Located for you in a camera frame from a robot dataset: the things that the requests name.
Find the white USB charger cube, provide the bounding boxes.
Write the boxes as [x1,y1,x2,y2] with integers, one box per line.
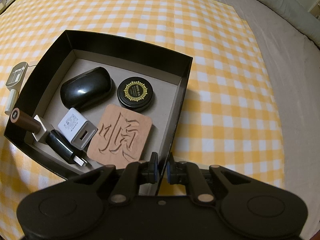
[58,108,98,150]

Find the black round tin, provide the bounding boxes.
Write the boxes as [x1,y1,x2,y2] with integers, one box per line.
[117,77,153,112]

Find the black cardboard box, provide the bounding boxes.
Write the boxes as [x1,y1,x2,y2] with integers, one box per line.
[15,30,192,178]

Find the glossy black oval case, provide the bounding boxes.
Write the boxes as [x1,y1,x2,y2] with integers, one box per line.
[60,67,113,111]

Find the pink tube white cap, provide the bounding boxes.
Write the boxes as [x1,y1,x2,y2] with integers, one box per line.
[10,107,54,144]

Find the long beige wooden block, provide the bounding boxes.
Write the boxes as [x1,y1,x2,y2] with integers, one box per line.
[19,61,38,92]

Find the carved wooden coaster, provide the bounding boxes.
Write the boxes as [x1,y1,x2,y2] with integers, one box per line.
[87,104,152,169]

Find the yellow checkered cloth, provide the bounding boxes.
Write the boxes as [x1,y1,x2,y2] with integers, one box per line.
[0,0,286,240]

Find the white cylindrical tube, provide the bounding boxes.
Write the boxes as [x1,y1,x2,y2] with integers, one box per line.
[4,89,18,115]

